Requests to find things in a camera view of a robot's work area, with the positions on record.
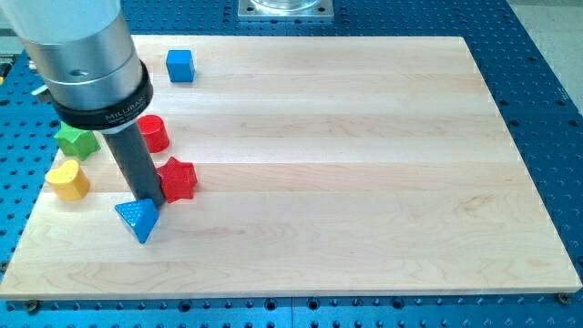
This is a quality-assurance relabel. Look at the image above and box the red cylinder block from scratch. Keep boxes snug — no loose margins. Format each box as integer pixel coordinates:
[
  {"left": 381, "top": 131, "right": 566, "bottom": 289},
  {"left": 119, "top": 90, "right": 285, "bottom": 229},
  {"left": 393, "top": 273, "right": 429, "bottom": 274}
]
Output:
[{"left": 138, "top": 115, "right": 170, "bottom": 153}]

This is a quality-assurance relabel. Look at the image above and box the blue cube block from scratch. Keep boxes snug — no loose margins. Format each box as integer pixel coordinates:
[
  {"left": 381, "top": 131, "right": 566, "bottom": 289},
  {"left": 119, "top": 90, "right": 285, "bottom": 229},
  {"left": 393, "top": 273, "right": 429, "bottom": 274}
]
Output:
[{"left": 166, "top": 49, "right": 195, "bottom": 83}]

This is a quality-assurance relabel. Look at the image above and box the yellow heart block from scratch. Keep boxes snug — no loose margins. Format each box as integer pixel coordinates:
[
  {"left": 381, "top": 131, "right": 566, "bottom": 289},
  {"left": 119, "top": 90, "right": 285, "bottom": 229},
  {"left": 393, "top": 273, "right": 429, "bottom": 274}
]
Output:
[{"left": 45, "top": 159, "right": 90, "bottom": 201}]

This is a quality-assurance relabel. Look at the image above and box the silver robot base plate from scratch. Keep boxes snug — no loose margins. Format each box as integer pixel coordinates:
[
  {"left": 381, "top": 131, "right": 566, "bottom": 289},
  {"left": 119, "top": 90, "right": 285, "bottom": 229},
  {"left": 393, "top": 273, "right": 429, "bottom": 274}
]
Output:
[{"left": 237, "top": 0, "right": 334, "bottom": 21}]

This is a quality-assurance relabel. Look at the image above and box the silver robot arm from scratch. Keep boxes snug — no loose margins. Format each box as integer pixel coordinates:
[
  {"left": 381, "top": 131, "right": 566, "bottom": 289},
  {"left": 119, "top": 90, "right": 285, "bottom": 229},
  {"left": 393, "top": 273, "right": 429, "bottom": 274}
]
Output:
[{"left": 1, "top": 0, "right": 153, "bottom": 133}]

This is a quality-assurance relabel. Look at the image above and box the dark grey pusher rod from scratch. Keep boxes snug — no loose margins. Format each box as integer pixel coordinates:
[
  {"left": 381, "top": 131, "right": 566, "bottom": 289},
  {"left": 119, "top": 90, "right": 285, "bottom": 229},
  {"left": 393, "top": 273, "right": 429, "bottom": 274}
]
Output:
[{"left": 103, "top": 123, "right": 166, "bottom": 208}]

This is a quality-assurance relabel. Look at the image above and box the light wooden board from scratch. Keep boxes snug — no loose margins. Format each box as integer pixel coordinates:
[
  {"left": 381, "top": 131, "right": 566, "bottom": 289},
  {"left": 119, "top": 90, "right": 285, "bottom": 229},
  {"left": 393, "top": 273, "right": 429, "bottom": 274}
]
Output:
[{"left": 1, "top": 36, "right": 581, "bottom": 300}]

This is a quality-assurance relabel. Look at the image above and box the red star block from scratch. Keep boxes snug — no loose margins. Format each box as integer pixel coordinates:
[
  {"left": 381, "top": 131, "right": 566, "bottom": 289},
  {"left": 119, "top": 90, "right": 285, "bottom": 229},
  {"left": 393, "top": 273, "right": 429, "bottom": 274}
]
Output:
[{"left": 157, "top": 157, "right": 198, "bottom": 203}]

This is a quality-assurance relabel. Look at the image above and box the green star block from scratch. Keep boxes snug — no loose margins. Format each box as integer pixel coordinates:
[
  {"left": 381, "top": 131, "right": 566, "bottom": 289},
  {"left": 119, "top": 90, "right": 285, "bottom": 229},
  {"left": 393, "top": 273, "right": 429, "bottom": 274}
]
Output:
[{"left": 54, "top": 121, "right": 100, "bottom": 161}]

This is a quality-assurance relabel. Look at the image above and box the blue triangle block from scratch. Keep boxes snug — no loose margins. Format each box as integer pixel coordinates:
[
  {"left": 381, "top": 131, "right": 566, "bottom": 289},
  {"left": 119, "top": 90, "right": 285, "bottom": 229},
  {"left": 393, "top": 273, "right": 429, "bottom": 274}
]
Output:
[{"left": 114, "top": 199, "right": 159, "bottom": 244}]

